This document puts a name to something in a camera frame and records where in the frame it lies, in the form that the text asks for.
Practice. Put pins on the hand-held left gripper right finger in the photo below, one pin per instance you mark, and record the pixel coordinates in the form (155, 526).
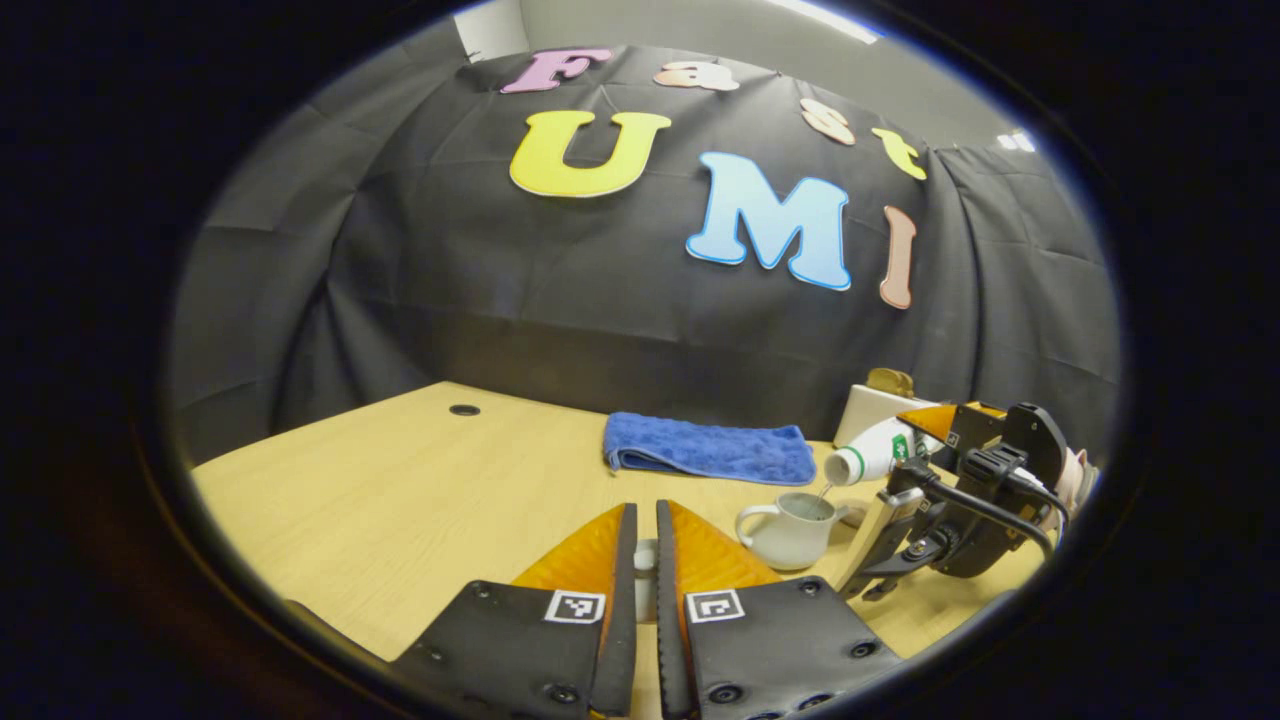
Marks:
(672, 650)

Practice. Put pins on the blue towel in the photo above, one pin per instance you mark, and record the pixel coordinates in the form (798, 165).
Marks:
(700, 450)

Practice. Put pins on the white toaster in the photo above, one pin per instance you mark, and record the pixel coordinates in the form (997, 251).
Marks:
(865, 410)

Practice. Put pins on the black backdrop cloth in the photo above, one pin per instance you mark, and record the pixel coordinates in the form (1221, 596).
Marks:
(500, 300)

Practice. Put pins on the brown toast slice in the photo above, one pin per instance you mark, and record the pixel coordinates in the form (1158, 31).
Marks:
(890, 382)

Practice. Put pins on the white water bottle green label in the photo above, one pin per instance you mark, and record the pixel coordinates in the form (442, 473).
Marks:
(875, 455)

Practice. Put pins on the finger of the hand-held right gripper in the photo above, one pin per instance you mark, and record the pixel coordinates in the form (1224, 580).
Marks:
(970, 425)
(880, 540)

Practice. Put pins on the white ceramic teacup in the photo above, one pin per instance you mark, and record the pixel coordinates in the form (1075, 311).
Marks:
(790, 545)

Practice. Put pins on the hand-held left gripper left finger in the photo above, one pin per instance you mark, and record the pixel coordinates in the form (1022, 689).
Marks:
(620, 650)

